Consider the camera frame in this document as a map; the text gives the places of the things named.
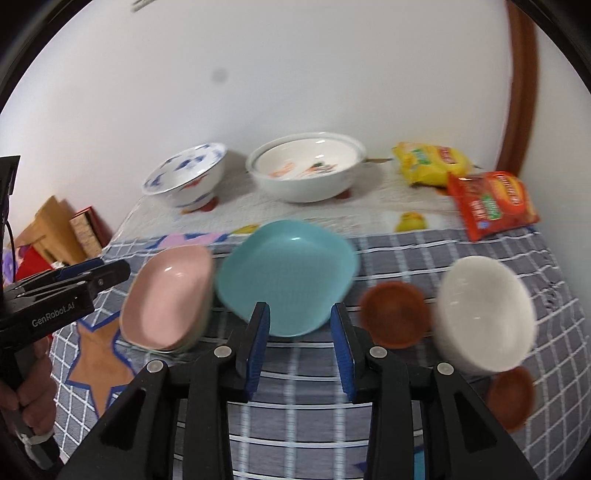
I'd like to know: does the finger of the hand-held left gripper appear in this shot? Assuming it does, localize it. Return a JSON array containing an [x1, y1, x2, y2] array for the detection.
[[16, 257, 108, 287], [4, 260, 131, 303]]

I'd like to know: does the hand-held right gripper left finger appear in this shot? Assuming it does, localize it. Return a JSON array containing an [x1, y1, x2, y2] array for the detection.
[[58, 301, 273, 480]]

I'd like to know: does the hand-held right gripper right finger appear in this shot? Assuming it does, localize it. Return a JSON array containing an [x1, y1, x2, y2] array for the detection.
[[330, 302, 541, 480]]

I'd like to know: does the pink bowl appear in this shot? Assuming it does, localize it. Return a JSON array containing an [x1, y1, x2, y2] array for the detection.
[[119, 244, 215, 355]]

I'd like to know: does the small brown dish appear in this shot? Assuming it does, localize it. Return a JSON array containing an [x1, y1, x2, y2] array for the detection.
[[487, 367, 536, 433], [359, 281, 432, 349]]

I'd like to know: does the teal plate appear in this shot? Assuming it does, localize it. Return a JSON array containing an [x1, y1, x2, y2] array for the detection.
[[215, 220, 361, 337]]

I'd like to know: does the plain white bowl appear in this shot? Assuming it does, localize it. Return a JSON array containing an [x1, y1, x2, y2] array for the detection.
[[436, 255, 537, 374]]

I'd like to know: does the person's left hand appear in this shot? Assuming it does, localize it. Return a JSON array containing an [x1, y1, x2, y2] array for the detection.
[[0, 339, 58, 435]]

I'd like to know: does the red-topped patterned box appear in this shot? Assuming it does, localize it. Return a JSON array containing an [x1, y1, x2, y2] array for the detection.
[[69, 208, 114, 259]]

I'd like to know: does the cardboard box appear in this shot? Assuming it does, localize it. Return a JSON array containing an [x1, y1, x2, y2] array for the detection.
[[14, 196, 88, 268]]

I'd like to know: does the grey checked cloth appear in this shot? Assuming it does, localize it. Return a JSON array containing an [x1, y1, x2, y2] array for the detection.
[[48, 228, 575, 480]]

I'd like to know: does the blue patterned white bowl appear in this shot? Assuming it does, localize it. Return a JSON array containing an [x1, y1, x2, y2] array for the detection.
[[141, 142, 228, 214]]

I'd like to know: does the white printed tablecloth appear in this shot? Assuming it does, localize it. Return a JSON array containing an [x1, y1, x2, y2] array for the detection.
[[111, 159, 467, 241]]

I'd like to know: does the large white printed bowl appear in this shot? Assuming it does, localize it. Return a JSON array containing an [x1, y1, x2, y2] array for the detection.
[[246, 131, 366, 204]]

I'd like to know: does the yellow chip bag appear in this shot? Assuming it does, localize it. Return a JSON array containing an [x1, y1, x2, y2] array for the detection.
[[392, 142, 474, 188]]

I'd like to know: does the red chip bag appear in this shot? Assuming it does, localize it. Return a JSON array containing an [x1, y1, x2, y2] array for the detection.
[[446, 171, 540, 242]]

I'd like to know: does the brown wooden door frame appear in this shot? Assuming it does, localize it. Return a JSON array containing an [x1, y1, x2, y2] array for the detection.
[[496, 0, 541, 178]]

